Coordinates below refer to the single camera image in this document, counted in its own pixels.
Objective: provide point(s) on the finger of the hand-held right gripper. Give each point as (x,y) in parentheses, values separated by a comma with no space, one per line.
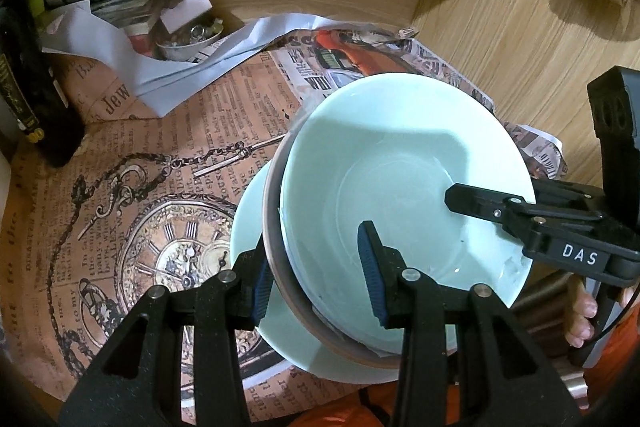
(475,202)

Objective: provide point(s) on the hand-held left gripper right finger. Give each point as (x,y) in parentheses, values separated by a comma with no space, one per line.
(370,267)

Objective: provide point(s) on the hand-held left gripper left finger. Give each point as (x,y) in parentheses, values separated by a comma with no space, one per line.
(262,292)

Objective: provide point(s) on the mint green plate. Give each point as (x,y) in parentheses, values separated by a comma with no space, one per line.
(290,352)

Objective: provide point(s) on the pinkish grey bowl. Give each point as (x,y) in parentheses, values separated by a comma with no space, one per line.
(270,207)

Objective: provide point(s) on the mint green bowl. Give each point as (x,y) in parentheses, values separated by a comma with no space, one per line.
(400,147)

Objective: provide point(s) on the person's right hand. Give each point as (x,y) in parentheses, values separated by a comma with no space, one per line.
(580,317)

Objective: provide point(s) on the grey ribbed object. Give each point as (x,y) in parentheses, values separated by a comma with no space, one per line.
(542,312)

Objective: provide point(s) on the orange garment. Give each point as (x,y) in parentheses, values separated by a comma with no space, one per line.
(620,357)

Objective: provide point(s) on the newspaper print table cover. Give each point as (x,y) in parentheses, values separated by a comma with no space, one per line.
(150,147)

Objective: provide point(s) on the small bowl of trinkets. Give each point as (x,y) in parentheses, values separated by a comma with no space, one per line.
(187,43)

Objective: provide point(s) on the small white box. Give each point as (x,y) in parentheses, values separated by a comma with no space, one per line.
(185,9)

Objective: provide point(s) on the dark wine bottle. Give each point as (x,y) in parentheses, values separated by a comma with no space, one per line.
(30,97)

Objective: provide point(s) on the stack of books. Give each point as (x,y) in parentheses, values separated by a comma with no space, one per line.
(127,3)

